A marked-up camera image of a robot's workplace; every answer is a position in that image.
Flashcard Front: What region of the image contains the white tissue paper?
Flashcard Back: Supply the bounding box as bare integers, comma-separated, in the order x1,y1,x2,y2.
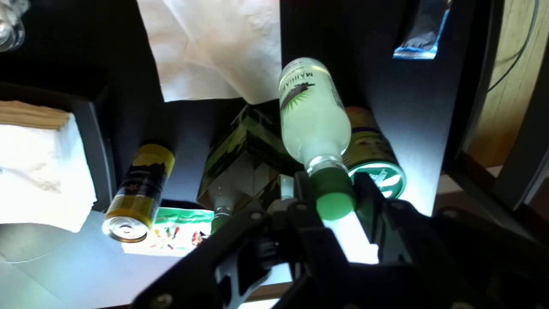
0,99,99,233

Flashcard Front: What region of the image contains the white paper napkin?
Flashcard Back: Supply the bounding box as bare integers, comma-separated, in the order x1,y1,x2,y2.
135,0,282,106

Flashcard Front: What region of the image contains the green cardboard bottle carrier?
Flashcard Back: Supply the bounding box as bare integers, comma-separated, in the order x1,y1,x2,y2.
195,100,305,215

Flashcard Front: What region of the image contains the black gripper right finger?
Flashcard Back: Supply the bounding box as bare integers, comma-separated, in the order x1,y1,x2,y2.
353,169,449,309

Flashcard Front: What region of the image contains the blue snack wrapper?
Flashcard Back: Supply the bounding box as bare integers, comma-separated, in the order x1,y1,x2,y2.
390,0,452,61

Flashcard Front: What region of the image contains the dark wooden chair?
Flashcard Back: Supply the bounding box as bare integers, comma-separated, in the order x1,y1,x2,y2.
438,0,549,229

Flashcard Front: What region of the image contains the black tray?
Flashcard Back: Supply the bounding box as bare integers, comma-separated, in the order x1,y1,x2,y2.
0,82,119,215

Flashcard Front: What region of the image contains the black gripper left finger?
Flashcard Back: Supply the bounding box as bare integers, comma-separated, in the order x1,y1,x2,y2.
267,169,351,309

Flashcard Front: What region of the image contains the clear plastic bag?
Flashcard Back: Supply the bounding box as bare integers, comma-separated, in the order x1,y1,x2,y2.
0,0,30,52

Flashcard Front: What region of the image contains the yellow and black drink can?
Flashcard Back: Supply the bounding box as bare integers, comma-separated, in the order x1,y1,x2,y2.
101,142,176,245

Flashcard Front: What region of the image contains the dark floor cable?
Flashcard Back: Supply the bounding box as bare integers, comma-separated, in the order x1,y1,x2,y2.
485,0,541,92

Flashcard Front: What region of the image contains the clear bottle with green cap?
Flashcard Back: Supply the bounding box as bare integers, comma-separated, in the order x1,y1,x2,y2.
277,56,356,222

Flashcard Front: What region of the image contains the green and white printed packet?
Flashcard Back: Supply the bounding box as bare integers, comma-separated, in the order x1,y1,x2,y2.
121,205,219,258

